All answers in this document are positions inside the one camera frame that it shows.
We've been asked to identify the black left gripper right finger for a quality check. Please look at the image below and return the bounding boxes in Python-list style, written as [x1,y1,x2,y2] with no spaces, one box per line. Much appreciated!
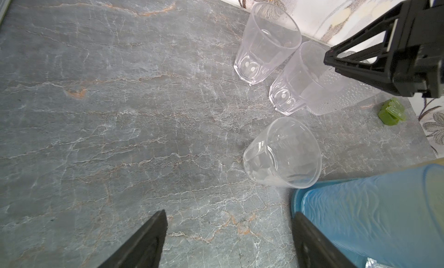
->
[292,212,354,268]

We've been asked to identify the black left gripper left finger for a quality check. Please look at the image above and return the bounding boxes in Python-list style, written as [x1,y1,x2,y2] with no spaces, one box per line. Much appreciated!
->
[99,210,168,268]

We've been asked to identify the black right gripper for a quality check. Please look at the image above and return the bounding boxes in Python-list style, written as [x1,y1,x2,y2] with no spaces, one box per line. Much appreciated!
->
[324,0,444,98]

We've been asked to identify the blue plastic cup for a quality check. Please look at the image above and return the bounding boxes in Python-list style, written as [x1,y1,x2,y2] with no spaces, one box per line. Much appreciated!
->
[291,168,444,268]

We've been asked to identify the clear faceted cup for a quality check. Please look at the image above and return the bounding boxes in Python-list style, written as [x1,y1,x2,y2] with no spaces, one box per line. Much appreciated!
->
[269,41,348,116]
[234,2,302,86]

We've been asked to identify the clear faceted cup back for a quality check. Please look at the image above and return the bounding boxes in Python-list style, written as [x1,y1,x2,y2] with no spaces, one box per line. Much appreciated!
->
[234,2,302,86]

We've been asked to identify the yellow plastic cup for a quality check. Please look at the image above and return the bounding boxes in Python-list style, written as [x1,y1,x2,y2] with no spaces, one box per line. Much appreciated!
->
[410,158,444,234]

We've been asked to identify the teal plastic tray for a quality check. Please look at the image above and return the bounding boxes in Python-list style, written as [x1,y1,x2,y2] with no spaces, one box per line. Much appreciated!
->
[290,177,361,268]

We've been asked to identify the clear dotted cup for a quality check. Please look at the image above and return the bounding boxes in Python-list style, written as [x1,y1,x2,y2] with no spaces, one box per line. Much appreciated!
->
[301,52,380,115]

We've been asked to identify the small green block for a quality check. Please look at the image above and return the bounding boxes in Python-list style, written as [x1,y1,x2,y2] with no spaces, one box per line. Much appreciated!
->
[378,97,407,126]

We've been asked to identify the clear small round cup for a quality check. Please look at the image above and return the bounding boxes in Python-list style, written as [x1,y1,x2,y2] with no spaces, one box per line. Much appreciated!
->
[243,116,322,189]

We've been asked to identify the silver aluminium case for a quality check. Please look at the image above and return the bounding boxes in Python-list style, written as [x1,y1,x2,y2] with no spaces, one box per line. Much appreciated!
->
[0,0,12,25]

